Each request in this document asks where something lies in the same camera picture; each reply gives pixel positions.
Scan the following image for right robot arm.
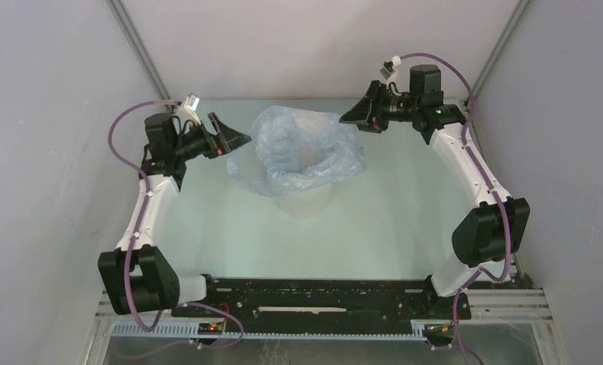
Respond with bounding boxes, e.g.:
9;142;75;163
339;62;530;318

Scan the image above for left aluminium frame post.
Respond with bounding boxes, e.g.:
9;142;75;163
105;0;171;100

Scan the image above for small electronics board with leds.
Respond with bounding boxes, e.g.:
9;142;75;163
196;322;224;336

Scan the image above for aluminium frame post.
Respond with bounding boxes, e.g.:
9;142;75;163
461;0;533;110
105;0;171;100

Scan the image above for light blue plastic trash bag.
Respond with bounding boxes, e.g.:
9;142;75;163
227;106;367;197

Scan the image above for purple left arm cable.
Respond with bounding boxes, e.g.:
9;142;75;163
108;100;181;334

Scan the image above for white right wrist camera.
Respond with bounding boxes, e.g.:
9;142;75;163
379;56;401;88

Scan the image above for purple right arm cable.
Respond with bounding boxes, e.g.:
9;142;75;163
399;52;514;365

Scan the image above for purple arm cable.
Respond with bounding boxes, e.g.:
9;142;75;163
399;52;514;365
108;100;181;334

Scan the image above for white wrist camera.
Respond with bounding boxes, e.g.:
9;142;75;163
379;56;401;88
175;94;202;125

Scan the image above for white faceted trash bin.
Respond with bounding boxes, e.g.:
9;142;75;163
275;183;334;221

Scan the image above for right aluminium frame post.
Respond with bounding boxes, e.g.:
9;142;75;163
461;0;533;110

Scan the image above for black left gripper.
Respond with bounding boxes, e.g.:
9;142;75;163
173;113;251;161

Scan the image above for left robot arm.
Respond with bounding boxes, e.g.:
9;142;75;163
97;113;252;315

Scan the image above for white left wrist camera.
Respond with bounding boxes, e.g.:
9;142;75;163
175;94;202;125

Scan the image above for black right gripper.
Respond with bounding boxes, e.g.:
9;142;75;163
341;79;421;134

